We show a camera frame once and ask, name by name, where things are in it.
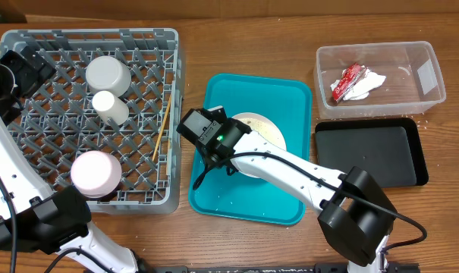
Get large white plate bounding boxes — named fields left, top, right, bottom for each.
left=231, top=111, right=288, bottom=179

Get white plastic cup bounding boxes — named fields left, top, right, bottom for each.
left=92, top=90, right=129, bottom=125

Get red sauce packet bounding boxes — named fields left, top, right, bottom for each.
left=332, top=63, right=366, bottom=103

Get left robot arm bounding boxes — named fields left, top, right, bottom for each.
left=0, top=47, right=152, bottom=272

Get teal plastic tray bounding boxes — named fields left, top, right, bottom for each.
left=188, top=74, right=313, bottom=225

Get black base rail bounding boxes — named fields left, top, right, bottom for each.
left=83, top=262, right=420, bottom=273

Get clear plastic bin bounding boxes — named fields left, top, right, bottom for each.
left=314, top=41, right=446, bottom=119

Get wooden chopstick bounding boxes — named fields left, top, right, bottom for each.
left=152, top=95, right=171, bottom=161

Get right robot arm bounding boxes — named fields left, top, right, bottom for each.
left=177, top=106, right=396, bottom=272

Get grey bowl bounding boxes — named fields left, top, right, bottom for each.
left=86, top=56, right=131, bottom=97

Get black plastic tray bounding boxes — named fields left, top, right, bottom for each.
left=315, top=118, right=429, bottom=188

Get white napkin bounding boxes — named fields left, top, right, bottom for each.
left=342, top=68, right=386, bottom=101

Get grey dishwasher rack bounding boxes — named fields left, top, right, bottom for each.
left=0, top=28, right=184, bottom=215

